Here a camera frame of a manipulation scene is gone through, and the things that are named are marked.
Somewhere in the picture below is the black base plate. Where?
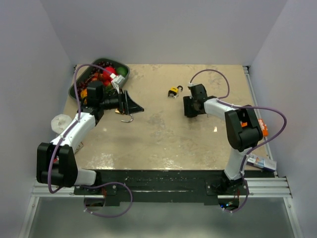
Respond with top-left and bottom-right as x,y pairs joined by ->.
74,170 -> 249,206

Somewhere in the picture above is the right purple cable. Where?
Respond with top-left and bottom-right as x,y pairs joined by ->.
189,68 -> 288,214

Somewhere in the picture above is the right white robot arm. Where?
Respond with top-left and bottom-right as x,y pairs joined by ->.
183,83 -> 263,195

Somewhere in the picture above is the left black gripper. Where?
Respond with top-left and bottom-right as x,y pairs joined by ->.
100,89 -> 144,115

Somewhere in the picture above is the red pomegranate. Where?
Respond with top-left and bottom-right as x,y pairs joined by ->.
102,66 -> 116,81

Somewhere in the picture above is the orange razor package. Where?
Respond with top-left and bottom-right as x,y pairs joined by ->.
258,119 -> 268,137

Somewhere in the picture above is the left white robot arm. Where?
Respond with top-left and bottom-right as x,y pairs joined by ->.
36,81 -> 144,194

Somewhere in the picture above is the aluminium frame rail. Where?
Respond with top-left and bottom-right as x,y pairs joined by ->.
243,66 -> 274,161

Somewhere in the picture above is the white tissue roll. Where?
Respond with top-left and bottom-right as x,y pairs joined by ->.
51,114 -> 72,134

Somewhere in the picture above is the dark green fruit tray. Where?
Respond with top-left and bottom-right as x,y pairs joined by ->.
76,58 -> 130,101

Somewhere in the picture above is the brass padlock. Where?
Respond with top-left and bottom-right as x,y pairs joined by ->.
114,109 -> 134,123

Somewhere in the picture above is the toy pineapple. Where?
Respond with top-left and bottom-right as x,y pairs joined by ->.
80,88 -> 87,103

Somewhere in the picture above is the yellow padlock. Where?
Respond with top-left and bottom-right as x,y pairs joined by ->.
168,85 -> 183,99

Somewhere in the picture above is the blue white box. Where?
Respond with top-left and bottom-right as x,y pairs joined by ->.
247,154 -> 277,172

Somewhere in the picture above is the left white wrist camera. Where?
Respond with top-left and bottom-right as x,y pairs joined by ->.
110,73 -> 125,92

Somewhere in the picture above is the green lime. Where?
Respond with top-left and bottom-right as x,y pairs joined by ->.
116,66 -> 128,77

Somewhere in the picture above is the dark cherries bunch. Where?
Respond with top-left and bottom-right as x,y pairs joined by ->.
77,67 -> 110,94

